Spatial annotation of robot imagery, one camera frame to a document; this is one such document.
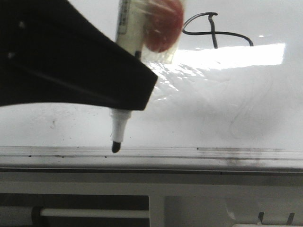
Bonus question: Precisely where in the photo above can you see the white horizontal rod below board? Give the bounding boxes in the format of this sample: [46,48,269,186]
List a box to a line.
[40,208,150,218]

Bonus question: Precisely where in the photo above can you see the white black-tip whiteboard marker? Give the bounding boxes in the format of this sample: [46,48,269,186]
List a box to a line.
[109,0,185,154]

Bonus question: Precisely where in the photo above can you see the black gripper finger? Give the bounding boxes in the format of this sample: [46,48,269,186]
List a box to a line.
[0,0,157,111]

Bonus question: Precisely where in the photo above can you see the white whiteboard with aluminium frame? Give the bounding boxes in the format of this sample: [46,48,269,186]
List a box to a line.
[0,0,303,172]

